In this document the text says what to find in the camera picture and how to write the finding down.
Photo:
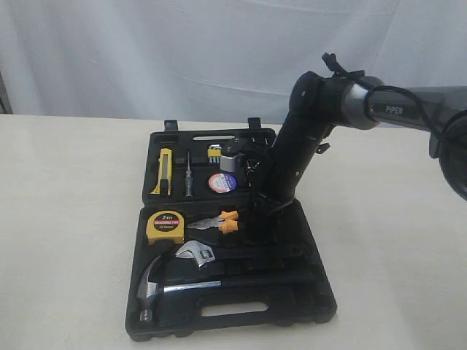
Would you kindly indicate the silver adjustable wrench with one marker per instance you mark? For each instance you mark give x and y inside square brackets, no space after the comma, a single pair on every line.
[202,254]

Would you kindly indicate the orange black handled pliers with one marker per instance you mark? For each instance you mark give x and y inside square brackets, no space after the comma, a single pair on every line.
[225,222]

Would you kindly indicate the yellow measuring tape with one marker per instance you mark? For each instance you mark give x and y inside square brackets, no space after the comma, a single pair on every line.
[166,225]

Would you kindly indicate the yellow black utility knife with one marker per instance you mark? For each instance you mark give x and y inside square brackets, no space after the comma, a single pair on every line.
[163,186]

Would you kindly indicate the clear handle tester screwdriver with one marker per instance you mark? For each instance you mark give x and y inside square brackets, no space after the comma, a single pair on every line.
[188,177]

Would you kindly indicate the black plastic tool case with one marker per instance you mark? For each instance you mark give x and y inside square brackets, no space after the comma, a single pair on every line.
[183,313]

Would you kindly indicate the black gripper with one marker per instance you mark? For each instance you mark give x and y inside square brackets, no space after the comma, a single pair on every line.
[276,174]

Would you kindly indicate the PVC insulation tape roll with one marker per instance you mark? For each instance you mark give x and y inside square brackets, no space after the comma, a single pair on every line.
[222,183]

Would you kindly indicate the yellow hex key set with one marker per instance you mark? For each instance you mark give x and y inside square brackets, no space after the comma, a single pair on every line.
[214,153]

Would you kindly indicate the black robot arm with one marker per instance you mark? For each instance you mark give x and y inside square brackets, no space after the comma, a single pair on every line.
[317,105]

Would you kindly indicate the steel claw hammer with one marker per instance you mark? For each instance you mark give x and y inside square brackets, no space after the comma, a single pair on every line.
[149,292]

